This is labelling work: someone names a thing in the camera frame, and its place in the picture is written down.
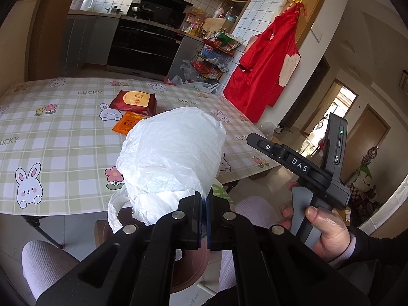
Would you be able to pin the black range hood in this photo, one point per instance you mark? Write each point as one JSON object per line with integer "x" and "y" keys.
{"x": 162, "y": 1}

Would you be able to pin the person's right forearm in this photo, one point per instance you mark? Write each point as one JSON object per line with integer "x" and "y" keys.
{"x": 376, "y": 261}

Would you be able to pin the grey kitchen base cabinets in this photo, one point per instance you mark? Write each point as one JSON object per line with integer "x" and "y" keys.
{"x": 92, "y": 41}

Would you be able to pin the cluster of bottles and packets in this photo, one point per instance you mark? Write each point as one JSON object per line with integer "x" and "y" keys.
{"x": 197, "y": 22}

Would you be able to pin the orange snack packet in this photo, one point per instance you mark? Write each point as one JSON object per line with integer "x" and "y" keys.
{"x": 127, "y": 124}

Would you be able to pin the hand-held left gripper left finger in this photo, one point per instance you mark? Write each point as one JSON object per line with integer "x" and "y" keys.
{"x": 191, "y": 216}

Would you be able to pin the black stove oven unit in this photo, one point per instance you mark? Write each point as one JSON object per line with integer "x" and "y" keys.
{"x": 140, "y": 47}

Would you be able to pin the person's leg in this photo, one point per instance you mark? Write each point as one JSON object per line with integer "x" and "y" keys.
{"x": 255, "y": 212}
{"x": 44, "y": 264}

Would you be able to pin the green checked rabbit tablecloth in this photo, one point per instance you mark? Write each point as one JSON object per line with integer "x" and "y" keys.
{"x": 63, "y": 153}

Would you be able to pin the steel lidded pot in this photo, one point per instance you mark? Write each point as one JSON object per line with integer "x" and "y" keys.
{"x": 114, "y": 10}

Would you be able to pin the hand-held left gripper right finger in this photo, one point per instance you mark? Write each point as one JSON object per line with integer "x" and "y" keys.
{"x": 220, "y": 220}

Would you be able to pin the person's right leg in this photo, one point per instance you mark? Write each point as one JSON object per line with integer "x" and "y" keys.
{"x": 255, "y": 212}

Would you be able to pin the white plastic bag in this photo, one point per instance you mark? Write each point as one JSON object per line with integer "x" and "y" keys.
{"x": 172, "y": 153}

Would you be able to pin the white kettle jug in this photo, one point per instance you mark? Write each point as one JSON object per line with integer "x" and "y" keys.
{"x": 87, "y": 4}

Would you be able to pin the stainless steel cabinet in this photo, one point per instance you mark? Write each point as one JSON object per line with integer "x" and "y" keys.
{"x": 185, "y": 54}

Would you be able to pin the wooden door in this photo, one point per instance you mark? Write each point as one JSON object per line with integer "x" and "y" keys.
{"x": 366, "y": 134}

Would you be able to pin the plush toy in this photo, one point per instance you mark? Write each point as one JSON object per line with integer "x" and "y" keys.
{"x": 363, "y": 181}

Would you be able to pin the red apron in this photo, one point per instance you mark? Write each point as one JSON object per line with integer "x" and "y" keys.
{"x": 264, "y": 70}

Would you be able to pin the black table leg frame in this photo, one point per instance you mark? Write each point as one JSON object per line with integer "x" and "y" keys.
{"x": 35, "y": 223}

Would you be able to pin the brown round stool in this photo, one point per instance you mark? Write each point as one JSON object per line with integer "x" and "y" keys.
{"x": 102, "y": 231}

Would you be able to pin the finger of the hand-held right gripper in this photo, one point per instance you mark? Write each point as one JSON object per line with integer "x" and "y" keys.
{"x": 263, "y": 145}

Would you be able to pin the person's left leg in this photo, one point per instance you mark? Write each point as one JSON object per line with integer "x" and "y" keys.
{"x": 44, "y": 264}

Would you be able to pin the person's right hand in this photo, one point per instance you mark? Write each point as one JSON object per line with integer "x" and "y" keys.
{"x": 331, "y": 236}

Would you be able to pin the red snack packet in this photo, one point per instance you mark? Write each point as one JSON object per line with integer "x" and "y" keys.
{"x": 134, "y": 100}

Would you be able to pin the wooden cutting board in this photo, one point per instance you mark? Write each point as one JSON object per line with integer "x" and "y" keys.
{"x": 215, "y": 25}

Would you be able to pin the crumpled white bag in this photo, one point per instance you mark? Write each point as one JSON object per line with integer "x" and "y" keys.
{"x": 189, "y": 70}

